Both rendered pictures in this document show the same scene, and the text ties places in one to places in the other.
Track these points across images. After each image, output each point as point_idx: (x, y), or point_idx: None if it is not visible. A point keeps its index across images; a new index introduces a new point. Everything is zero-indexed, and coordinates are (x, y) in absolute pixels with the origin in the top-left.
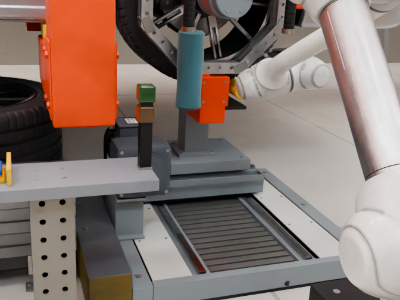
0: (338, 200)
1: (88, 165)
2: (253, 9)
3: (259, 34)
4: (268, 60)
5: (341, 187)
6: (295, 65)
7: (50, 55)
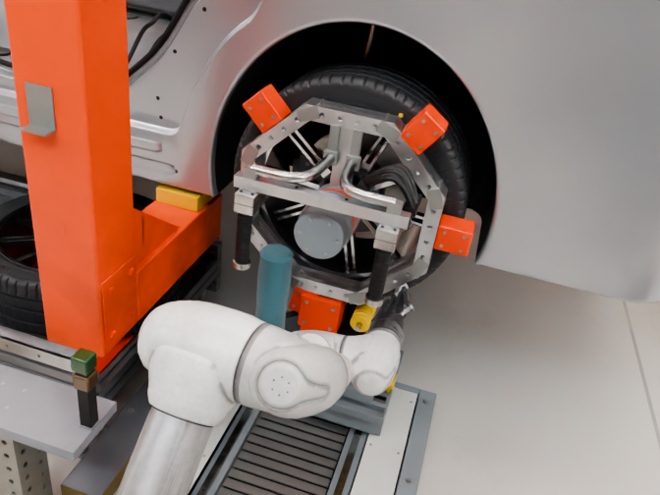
0: (496, 485)
1: (50, 396)
2: None
3: (399, 263)
4: (308, 338)
5: (528, 463)
6: (349, 354)
7: (39, 278)
